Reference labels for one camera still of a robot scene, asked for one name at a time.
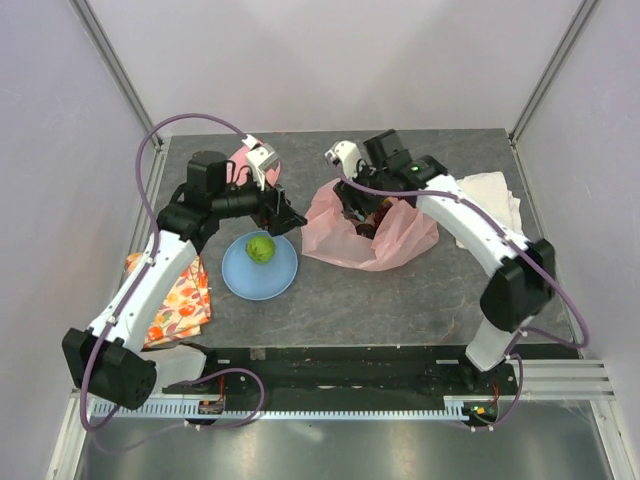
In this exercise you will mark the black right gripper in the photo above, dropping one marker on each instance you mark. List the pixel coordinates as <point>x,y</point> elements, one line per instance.
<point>348,192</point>

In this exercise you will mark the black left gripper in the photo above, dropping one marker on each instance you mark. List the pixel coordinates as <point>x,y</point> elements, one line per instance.
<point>274,212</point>

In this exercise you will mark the fake purple grapes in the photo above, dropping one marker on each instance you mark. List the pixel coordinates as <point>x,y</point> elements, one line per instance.
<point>368,227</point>

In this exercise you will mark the fake green custard apple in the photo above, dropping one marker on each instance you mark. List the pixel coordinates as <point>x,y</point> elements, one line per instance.
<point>261,249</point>

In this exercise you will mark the pink plastic bag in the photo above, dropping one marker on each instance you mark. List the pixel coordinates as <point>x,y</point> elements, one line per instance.
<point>404,233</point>

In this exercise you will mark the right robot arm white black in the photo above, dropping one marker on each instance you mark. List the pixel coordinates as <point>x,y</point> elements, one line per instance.
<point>520,271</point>

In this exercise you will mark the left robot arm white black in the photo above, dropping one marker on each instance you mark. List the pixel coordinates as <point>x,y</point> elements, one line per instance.
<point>108,359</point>

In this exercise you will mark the pink baseball cap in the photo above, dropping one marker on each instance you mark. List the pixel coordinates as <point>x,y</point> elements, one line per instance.
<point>238,173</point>

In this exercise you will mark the blue plastic bowl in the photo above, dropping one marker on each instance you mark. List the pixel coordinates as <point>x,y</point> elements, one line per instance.
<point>259,281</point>

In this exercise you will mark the floral orange folded cloth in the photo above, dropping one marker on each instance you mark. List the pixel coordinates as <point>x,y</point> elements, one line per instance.
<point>185,310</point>

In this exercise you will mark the white folded towel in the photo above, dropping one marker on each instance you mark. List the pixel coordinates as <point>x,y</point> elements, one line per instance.
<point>490,191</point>

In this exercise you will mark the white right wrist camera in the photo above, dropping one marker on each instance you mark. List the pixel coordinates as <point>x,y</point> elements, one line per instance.
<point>345,155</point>

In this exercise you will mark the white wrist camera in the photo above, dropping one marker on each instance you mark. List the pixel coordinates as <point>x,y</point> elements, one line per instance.
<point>262,159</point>
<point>345,155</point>

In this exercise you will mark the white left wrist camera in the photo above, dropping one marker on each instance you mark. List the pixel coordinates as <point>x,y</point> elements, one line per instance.
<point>262,159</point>

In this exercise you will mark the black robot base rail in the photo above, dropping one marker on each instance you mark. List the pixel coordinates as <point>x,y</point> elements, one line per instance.
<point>435,371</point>

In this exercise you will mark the white slotted cable duct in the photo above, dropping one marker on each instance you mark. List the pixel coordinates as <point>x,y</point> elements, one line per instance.
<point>191,408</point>

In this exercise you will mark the aluminium frame post left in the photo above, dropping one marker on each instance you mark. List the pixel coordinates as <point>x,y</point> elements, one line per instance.
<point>108,54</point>

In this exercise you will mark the aluminium frame post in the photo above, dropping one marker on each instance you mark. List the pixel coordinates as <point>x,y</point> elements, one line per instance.
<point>108,54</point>
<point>561,53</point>

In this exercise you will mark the aluminium frame post right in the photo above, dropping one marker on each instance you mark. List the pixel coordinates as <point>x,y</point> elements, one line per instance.
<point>561,53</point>

